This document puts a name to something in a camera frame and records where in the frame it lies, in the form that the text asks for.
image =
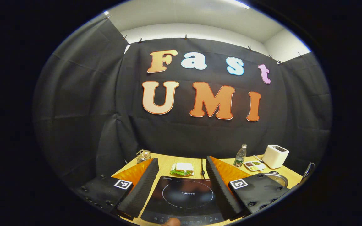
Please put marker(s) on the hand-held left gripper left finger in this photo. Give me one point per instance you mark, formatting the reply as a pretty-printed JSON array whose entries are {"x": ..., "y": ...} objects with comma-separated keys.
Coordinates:
[{"x": 143, "y": 188}]

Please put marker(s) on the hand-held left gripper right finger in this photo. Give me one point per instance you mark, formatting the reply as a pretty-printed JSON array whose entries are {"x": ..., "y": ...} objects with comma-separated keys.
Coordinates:
[{"x": 220, "y": 191}]

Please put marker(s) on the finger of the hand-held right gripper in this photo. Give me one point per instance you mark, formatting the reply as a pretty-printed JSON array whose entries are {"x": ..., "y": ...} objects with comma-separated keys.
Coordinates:
[{"x": 308, "y": 171}]

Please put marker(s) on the stainless steel pot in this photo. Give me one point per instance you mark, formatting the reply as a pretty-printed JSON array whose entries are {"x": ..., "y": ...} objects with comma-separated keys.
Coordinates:
[{"x": 278, "y": 179}]

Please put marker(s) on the black induction cooktop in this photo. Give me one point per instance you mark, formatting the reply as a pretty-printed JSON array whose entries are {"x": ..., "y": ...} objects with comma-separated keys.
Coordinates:
[{"x": 184, "y": 197}]

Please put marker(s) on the white toaster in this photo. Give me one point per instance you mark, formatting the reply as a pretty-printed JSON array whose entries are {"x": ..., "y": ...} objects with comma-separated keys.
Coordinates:
[{"x": 274, "y": 157}]

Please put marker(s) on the clear plastic water bottle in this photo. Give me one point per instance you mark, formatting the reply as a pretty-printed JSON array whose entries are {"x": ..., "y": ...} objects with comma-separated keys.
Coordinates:
[{"x": 240, "y": 157}]

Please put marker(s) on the white divided dish of beans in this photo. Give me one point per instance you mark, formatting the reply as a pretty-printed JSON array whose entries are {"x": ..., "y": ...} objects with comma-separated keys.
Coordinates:
[{"x": 254, "y": 165}]

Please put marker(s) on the sandwich with lettuce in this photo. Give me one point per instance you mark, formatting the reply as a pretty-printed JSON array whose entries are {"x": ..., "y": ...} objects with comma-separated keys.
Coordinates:
[{"x": 182, "y": 169}]

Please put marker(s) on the metal spoon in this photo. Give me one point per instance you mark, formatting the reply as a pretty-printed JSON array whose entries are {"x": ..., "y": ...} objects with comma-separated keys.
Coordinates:
[{"x": 258, "y": 158}]

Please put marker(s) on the black backdrop cloth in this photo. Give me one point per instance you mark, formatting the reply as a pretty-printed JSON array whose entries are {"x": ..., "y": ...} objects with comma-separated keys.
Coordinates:
[{"x": 174, "y": 135}]

